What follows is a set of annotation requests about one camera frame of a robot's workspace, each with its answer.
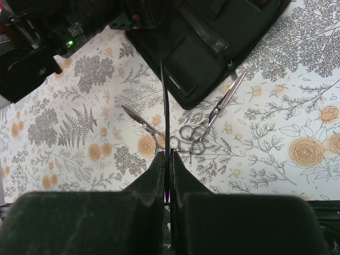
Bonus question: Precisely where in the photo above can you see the silver thinning scissors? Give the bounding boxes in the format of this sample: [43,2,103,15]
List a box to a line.
[121,105,165,153]

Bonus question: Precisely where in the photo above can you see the silver straight hair scissors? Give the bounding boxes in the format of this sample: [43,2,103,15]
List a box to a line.
[179,71,246,163]

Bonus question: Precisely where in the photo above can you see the black hair comb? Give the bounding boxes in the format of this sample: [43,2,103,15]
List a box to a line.
[160,62,171,204]

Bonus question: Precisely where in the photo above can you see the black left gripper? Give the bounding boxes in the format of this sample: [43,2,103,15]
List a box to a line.
[0,0,157,58]

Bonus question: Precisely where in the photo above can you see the black zip tool case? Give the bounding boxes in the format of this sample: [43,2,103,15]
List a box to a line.
[126,1,289,110]

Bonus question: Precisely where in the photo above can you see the black table edge rail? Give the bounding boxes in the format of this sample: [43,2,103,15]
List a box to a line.
[1,198,339,254]

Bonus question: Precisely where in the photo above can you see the floral table mat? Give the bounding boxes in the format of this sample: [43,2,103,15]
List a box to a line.
[1,1,339,203]

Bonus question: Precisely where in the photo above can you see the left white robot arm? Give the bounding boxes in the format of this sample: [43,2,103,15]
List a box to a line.
[1,1,160,107]

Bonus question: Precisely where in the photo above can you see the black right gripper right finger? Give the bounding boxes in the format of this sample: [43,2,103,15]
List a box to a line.
[169,151,330,254]

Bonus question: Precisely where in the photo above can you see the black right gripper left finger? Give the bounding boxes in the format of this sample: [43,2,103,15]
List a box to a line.
[1,152,165,254]

